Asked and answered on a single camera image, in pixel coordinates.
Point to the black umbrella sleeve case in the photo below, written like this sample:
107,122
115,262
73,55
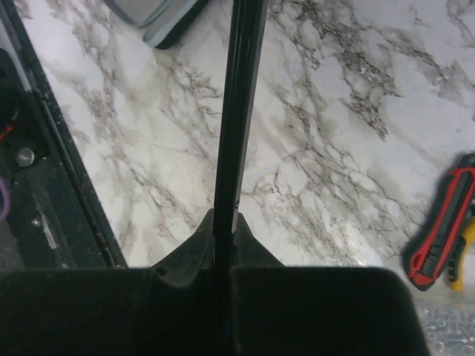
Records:
164,22

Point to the blue umbrella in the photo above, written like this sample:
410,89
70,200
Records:
244,53

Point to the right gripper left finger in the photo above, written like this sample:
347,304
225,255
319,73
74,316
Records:
166,309

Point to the red handled pliers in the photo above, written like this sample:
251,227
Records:
428,253

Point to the yellow handled tool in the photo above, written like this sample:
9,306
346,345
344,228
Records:
463,244

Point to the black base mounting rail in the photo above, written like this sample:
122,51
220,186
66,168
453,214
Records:
50,214

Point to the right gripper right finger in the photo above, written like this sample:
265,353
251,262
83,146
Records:
325,310

